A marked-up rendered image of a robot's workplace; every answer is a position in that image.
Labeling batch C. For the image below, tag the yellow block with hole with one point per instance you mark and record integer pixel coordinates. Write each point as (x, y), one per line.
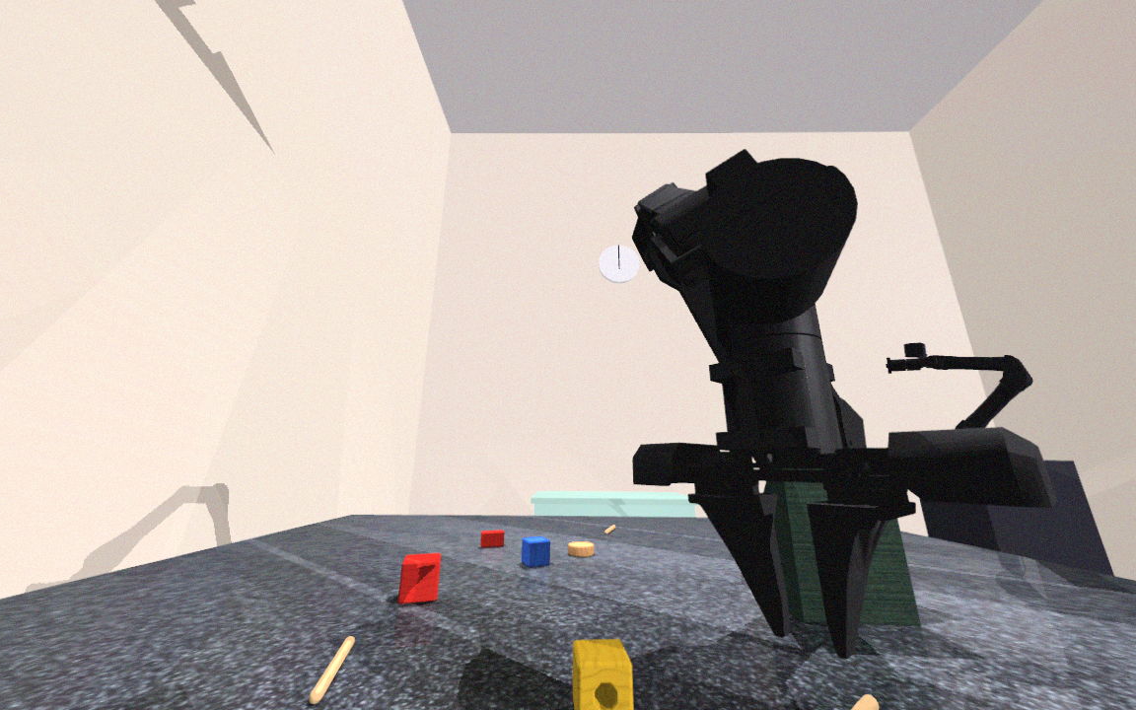
(602, 675)

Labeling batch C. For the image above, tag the blue cube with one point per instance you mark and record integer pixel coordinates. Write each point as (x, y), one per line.
(536, 551)

